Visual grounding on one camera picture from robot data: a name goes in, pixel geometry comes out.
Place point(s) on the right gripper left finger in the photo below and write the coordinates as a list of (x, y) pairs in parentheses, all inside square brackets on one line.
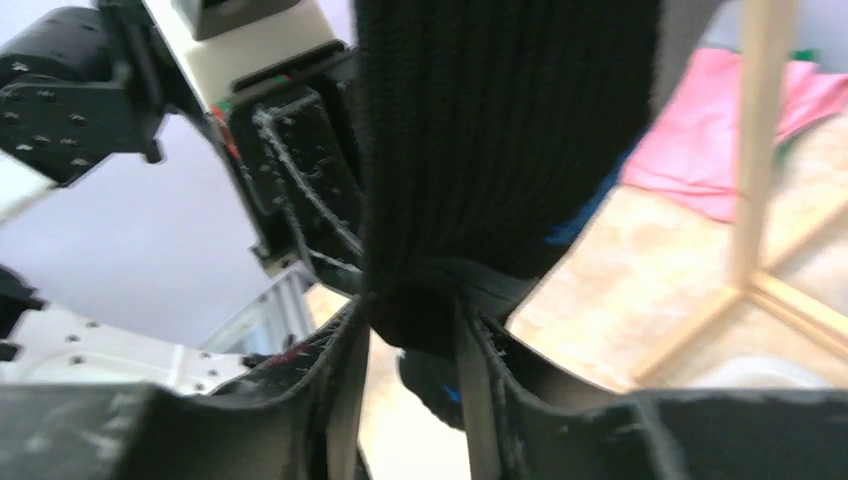
[(83, 400)]

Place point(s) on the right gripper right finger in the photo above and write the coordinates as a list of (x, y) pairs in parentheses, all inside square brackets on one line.
[(527, 418)]

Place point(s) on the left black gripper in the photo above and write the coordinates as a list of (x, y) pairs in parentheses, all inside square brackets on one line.
[(288, 133)]

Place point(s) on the black sock with grey patches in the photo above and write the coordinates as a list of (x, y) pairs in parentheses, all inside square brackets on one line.
[(492, 130)]

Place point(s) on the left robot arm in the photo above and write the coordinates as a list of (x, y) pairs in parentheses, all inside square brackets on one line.
[(85, 83)]

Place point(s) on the white plastic basket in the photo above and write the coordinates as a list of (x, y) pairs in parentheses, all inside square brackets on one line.
[(760, 372)]

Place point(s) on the pink cloth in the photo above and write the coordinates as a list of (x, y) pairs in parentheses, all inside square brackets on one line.
[(690, 154)]

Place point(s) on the wooden drying rack frame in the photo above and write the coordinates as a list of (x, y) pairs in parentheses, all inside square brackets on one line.
[(767, 34)]

